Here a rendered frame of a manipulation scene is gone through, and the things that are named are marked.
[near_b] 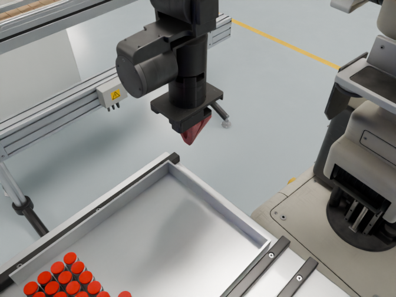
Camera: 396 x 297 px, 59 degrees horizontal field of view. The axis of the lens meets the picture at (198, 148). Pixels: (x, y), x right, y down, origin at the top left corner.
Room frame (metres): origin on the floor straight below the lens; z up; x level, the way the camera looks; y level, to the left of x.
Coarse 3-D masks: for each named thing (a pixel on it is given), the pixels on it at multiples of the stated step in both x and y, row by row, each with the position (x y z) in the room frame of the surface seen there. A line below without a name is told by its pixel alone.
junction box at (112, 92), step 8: (112, 80) 1.26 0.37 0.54; (96, 88) 1.21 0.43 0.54; (104, 88) 1.20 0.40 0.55; (112, 88) 1.21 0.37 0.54; (120, 88) 1.24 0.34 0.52; (104, 96) 1.18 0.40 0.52; (112, 96) 1.20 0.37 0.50; (120, 96) 1.23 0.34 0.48; (104, 104) 1.18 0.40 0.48; (112, 104) 1.20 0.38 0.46
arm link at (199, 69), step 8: (176, 40) 0.41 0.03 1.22; (184, 40) 0.41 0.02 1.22; (192, 40) 0.41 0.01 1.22; (200, 40) 0.42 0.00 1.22; (176, 48) 0.39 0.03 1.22; (184, 48) 0.40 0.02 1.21; (192, 48) 0.40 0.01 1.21; (200, 48) 0.41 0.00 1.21; (176, 56) 0.39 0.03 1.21; (184, 56) 0.40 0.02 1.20; (192, 56) 0.40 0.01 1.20; (200, 56) 0.41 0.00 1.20; (184, 64) 0.40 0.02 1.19; (192, 64) 0.40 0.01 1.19; (200, 64) 0.41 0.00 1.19; (184, 72) 0.40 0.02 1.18; (192, 72) 0.40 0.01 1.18; (200, 72) 0.41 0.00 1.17
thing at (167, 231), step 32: (128, 192) 0.40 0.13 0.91; (160, 192) 0.42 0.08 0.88; (192, 192) 0.42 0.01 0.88; (96, 224) 0.34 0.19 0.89; (128, 224) 0.35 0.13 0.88; (160, 224) 0.35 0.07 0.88; (192, 224) 0.35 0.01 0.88; (224, 224) 0.35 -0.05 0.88; (96, 256) 0.28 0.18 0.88; (128, 256) 0.28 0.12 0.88; (160, 256) 0.28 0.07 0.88; (192, 256) 0.28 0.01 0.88; (224, 256) 0.28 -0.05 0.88; (256, 256) 0.27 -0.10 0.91; (128, 288) 0.23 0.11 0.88; (160, 288) 0.23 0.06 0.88; (192, 288) 0.23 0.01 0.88; (224, 288) 0.21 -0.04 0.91
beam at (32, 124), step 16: (224, 16) 1.84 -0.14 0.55; (208, 32) 1.70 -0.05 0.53; (224, 32) 1.79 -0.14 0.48; (208, 48) 1.70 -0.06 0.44; (96, 80) 1.26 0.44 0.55; (64, 96) 1.15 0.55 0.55; (80, 96) 1.16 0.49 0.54; (96, 96) 1.21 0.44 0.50; (32, 112) 1.05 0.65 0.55; (48, 112) 1.06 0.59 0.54; (64, 112) 1.10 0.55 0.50; (80, 112) 1.14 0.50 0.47; (0, 128) 0.95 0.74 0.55; (16, 128) 0.96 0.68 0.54; (32, 128) 1.00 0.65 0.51; (48, 128) 1.04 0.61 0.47; (0, 144) 0.91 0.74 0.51; (16, 144) 0.94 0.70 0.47; (32, 144) 0.98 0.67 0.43; (0, 160) 0.89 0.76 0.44
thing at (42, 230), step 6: (6, 192) 1.00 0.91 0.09; (12, 204) 0.90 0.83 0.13; (24, 204) 0.89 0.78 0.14; (30, 204) 0.90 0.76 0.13; (18, 210) 0.87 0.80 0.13; (24, 210) 0.87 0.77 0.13; (30, 210) 0.87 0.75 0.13; (30, 216) 0.84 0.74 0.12; (36, 216) 0.85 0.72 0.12; (30, 222) 0.82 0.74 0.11; (36, 222) 0.82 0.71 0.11; (36, 228) 0.80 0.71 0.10; (42, 228) 0.80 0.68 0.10; (42, 234) 0.77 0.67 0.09
